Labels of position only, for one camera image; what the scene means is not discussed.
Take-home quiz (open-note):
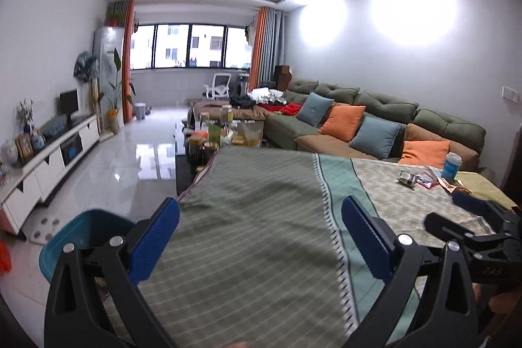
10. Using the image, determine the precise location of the white bathroom scale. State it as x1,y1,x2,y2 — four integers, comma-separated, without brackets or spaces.
27,216,65,246

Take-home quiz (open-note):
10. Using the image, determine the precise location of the blue trash bin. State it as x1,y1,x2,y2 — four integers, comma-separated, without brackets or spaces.
39,209,135,283

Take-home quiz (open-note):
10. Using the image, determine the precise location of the black monitor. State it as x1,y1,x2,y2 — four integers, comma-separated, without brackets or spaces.
59,89,79,127

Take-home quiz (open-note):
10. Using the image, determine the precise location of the window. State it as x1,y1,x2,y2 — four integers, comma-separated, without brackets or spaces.
130,24,252,71

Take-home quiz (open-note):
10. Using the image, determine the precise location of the blue white can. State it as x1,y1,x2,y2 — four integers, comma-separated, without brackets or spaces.
441,152,463,180

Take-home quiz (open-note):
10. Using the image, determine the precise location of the right hand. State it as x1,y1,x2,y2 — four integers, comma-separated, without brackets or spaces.
473,283,521,337

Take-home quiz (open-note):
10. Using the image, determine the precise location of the red plastic bag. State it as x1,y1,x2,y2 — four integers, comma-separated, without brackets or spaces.
0,241,11,273

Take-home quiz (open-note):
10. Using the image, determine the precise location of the white office chair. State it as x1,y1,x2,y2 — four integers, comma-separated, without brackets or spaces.
203,72,232,100

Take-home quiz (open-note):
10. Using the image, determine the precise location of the green tufted sofa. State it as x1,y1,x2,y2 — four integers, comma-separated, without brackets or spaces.
191,78,488,173

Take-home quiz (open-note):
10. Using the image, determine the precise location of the white TV cabinet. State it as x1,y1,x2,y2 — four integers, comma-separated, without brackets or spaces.
1,115,99,236

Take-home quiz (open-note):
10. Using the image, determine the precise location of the black glass coffee table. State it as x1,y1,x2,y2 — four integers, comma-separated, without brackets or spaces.
174,115,267,196

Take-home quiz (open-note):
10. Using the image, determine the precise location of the green patterned tablecloth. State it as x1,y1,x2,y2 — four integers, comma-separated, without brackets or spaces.
138,147,521,347

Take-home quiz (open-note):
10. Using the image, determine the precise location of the orange cushion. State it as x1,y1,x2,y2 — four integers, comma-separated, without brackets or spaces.
319,104,365,142
399,141,450,169

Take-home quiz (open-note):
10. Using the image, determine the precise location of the blue cushion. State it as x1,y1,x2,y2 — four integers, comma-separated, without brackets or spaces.
296,93,333,127
349,115,404,160

